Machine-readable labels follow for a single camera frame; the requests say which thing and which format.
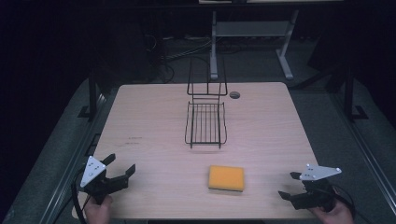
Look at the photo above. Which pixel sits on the grey metal desk frame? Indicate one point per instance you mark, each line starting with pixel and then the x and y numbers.
pixel 250 29

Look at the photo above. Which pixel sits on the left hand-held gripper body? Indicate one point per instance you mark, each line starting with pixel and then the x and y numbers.
pixel 93 174

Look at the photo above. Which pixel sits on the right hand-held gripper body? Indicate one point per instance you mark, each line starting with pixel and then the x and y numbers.
pixel 314 189

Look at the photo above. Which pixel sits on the aluminium frame rail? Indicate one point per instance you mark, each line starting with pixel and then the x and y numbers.
pixel 72 163
pixel 368 153

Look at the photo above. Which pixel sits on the person's left hand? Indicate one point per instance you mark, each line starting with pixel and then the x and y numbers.
pixel 98 212

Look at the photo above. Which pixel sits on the yellow sponge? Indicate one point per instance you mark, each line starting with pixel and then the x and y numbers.
pixel 226 177

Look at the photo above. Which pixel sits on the person's right hand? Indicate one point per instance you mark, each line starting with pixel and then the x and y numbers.
pixel 336 215

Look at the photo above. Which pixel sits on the black metal post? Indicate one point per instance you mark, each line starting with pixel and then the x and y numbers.
pixel 348 93
pixel 92 93

